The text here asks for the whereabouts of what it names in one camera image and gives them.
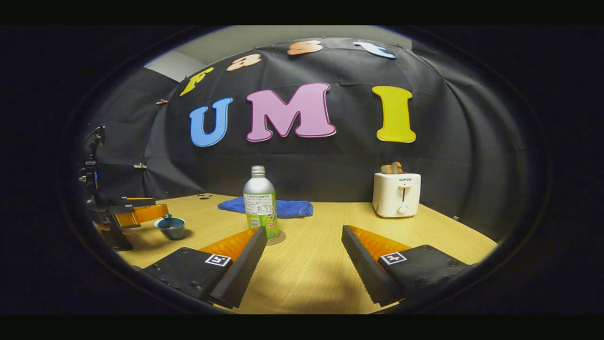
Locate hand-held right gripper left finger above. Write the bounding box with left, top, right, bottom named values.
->
left=142, top=226, right=268, bottom=309

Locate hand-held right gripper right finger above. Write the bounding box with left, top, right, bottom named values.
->
left=342, top=225, right=475, bottom=306

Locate silver green water bottle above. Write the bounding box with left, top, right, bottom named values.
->
left=243, top=165, right=279, bottom=240

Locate white toaster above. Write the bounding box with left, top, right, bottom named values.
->
left=372, top=172, right=421, bottom=218

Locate blue towel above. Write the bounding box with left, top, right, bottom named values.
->
left=218, top=196, right=314, bottom=219

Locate black backdrop cloth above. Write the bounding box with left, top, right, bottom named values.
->
left=87, top=38, right=543, bottom=241

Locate black camera stand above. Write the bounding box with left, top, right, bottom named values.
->
left=79, top=125, right=105, bottom=206

